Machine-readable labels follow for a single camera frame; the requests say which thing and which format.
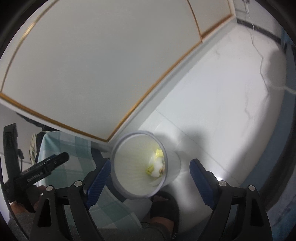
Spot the yellow snack bag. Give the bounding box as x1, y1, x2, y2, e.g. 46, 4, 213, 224
145, 149, 165, 178

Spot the white trash bin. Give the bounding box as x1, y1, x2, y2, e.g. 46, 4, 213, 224
111, 131, 181, 199

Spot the person's left hand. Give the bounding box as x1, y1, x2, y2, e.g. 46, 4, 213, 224
10, 185, 46, 214

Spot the teal plaid tablecloth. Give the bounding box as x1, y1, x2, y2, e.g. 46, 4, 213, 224
37, 132, 142, 230

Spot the black slipper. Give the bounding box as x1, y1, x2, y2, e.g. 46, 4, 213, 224
149, 191, 180, 240

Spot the white power cable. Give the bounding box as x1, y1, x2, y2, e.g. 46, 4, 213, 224
241, 0, 289, 91

